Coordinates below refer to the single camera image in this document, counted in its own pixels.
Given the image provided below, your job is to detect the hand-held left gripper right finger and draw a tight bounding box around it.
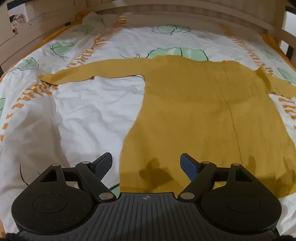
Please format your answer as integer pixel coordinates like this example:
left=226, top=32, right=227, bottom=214
left=177, top=152, right=255, bottom=201

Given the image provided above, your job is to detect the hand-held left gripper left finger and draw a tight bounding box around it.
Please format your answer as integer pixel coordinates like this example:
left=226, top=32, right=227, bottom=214
left=39, top=152, right=117, bottom=202

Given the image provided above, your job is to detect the yellow knit sweater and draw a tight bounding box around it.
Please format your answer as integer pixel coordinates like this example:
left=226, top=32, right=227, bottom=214
left=38, top=55, right=296, bottom=199

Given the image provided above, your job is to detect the white leaf-print duvet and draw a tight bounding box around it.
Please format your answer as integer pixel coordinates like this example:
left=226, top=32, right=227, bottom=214
left=0, top=14, right=296, bottom=235

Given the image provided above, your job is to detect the white crumpled cloth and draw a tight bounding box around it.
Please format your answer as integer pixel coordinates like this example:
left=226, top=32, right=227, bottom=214
left=81, top=11, right=110, bottom=32

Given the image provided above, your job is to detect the background shelf clutter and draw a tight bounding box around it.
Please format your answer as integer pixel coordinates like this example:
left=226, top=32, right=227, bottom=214
left=9, top=13, right=26, bottom=32

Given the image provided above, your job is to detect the light wooden bed frame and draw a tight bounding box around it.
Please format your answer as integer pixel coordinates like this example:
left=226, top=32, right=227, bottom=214
left=0, top=0, right=296, bottom=75

